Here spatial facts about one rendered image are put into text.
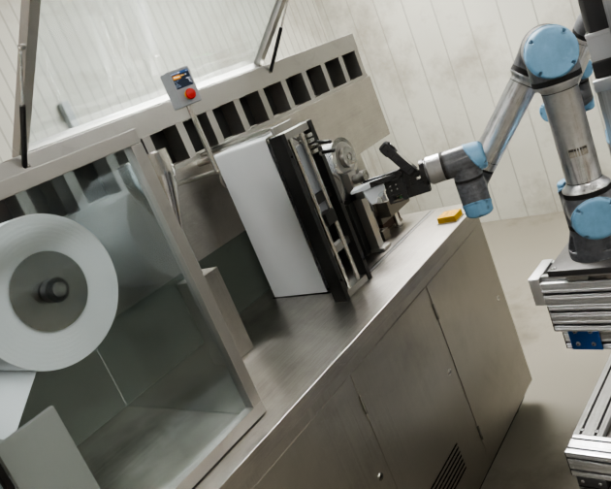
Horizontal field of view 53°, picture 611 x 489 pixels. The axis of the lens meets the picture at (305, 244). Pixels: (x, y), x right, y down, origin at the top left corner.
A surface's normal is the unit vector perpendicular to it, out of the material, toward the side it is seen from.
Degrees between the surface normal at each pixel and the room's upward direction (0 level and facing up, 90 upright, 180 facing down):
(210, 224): 90
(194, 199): 90
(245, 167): 90
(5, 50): 90
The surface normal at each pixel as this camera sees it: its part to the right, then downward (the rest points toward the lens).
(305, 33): 0.72, -0.10
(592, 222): -0.18, 0.47
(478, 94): -0.59, 0.44
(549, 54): -0.27, 0.22
